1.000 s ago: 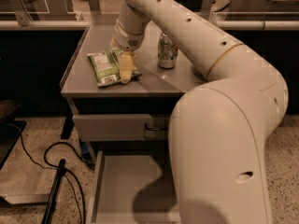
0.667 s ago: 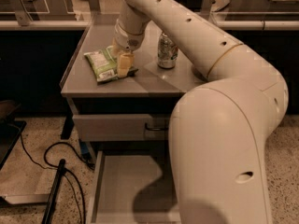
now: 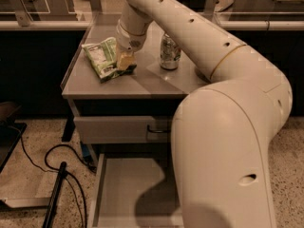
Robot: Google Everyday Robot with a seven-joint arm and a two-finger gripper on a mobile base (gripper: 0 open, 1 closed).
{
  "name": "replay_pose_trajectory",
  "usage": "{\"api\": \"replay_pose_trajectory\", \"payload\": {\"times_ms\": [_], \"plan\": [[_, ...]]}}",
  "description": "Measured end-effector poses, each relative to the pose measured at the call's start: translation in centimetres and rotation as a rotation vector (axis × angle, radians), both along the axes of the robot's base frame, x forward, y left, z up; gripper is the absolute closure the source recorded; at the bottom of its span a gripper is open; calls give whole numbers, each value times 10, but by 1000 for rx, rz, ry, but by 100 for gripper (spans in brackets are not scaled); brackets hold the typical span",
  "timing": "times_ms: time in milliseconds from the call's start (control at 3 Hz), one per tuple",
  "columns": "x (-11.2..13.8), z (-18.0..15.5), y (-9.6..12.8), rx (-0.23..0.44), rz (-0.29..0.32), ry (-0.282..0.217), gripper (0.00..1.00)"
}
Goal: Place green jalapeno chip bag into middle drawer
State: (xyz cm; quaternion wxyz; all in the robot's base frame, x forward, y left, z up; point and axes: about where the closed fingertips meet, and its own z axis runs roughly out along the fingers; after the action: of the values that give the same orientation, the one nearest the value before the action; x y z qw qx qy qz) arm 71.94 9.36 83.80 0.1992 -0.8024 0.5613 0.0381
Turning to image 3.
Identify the crushed silver soda can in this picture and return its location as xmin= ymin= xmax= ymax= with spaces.
xmin=160 ymin=33 xmax=181 ymax=70

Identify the open grey middle drawer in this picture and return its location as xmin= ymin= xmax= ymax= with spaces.
xmin=87 ymin=154 xmax=183 ymax=228

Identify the black drawer handle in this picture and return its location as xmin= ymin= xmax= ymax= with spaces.
xmin=146 ymin=124 xmax=171 ymax=134

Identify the grey metal drawer cabinet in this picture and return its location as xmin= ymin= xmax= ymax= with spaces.
xmin=60 ymin=12 xmax=210 ymax=228

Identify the glass partition with posts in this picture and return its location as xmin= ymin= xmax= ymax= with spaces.
xmin=0 ymin=0 xmax=304 ymax=30

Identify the white horizontal rail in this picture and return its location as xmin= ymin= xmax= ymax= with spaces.
xmin=0 ymin=21 xmax=304 ymax=31

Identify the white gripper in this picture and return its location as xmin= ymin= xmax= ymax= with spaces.
xmin=116 ymin=19 xmax=148 ymax=70

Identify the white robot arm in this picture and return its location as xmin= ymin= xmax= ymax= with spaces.
xmin=118 ymin=0 xmax=293 ymax=228

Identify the green jalapeno chip bag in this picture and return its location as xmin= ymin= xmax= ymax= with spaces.
xmin=82 ymin=37 xmax=137 ymax=83

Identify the closed grey top drawer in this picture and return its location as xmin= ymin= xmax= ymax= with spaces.
xmin=74 ymin=116 xmax=171 ymax=143

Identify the black floor cable left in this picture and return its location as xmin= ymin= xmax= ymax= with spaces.
xmin=9 ymin=124 xmax=97 ymax=228

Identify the black bar on floor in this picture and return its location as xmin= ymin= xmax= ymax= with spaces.
xmin=43 ymin=161 xmax=67 ymax=228

